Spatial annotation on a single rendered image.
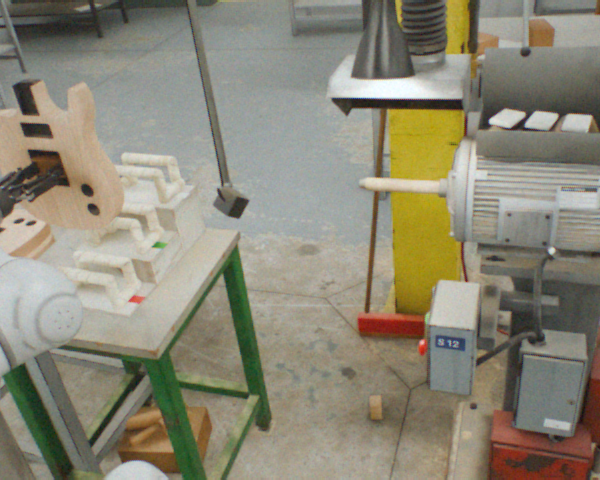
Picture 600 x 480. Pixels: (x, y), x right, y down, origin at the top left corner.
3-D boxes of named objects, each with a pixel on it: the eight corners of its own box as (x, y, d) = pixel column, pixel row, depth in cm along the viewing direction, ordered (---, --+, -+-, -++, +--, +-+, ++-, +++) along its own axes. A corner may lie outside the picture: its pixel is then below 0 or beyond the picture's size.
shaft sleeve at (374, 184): (438, 194, 154) (439, 194, 157) (439, 181, 153) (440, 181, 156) (365, 190, 159) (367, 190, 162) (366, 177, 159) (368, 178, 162)
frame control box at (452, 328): (537, 358, 157) (548, 275, 143) (536, 426, 141) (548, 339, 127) (437, 345, 165) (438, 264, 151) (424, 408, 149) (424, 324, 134)
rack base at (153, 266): (184, 255, 201) (178, 230, 196) (158, 286, 188) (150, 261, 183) (112, 245, 210) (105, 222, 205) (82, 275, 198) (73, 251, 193)
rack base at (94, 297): (158, 285, 189) (157, 282, 188) (129, 318, 177) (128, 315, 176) (82, 274, 198) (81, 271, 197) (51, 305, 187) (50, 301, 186)
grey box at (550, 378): (572, 410, 168) (604, 237, 138) (573, 442, 160) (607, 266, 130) (512, 401, 173) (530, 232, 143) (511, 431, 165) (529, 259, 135)
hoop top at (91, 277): (119, 282, 177) (115, 273, 175) (112, 289, 174) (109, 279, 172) (61, 272, 184) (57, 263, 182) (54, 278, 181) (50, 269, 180)
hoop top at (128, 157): (180, 164, 199) (177, 154, 197) (174, 169, 196) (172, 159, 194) (126, 159, 206) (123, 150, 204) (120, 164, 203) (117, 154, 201)
